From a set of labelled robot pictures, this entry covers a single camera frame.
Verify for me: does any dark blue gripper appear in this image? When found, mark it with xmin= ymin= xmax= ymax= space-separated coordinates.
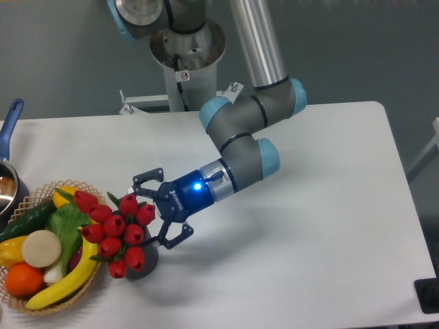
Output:
xmin=127 ymin=167 xmax=215 ymax=250

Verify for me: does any red tulip bouquet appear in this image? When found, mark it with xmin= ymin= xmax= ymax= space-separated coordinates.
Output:
xmin=54 ymin=186 xmax=157 ymax=280

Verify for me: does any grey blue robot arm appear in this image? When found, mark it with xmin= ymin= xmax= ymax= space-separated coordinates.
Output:
xmin=108 ymin=1 xmax=307 ymax=248

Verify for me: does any dark grey ribbed vase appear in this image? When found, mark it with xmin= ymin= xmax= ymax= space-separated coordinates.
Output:
xmin=125 ymin=226 xmax=158 ymax=280

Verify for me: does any yellow banana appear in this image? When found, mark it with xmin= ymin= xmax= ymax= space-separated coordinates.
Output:
xmin=25 ymin=238 xmax=98 ymax=310

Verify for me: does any green bok choy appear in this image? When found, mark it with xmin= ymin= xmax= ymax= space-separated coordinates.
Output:
xmin=44 ymin=203 xmax=90 ymax=286

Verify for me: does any red vegetable under banana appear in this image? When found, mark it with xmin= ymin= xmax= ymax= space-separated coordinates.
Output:
xmin=68 ymin=247 xmax=82 ymax=273

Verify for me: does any yellow lemon squash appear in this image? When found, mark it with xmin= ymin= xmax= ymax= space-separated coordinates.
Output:
xmin=52 ymin=186 xmax=98 ymax=227

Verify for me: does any woven wicker basket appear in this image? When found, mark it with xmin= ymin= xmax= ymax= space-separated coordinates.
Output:
xmin=1 ymin=179 xmax=106 ymax=317

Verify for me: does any beige round disc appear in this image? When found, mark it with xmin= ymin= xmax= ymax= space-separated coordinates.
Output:
xmin=21 ymin=230 xmax=62 ymax=268

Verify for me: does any green cucumber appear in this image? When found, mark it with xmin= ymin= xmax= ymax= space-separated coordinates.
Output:
xmin=1 ymin=199 xmax=56 ymax=242

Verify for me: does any orange fruit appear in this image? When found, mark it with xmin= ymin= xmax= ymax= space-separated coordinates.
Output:
xmin=5 ymin=263 xmax=43 ymax=297

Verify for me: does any yellow bell pepper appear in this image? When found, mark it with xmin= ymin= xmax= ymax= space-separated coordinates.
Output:
xmin=0 ymin=236 xmax=27 ymax=268

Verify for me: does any black device at table edge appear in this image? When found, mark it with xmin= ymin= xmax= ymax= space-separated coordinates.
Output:
xmin=414 ymin=278 xmax=438 ymax=314

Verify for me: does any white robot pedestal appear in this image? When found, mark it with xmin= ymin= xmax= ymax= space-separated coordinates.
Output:
xmin=120 ymin=18 xmax=244 ymax=114

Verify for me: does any blue handled saucepan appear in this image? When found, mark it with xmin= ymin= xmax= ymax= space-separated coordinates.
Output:
xmin=1 ymin=99 xmax=29 ymax=231

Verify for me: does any white metal frame right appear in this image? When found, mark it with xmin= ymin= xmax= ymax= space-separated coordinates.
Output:
xmin=406 ymin=117 xmax=438 ymax=184

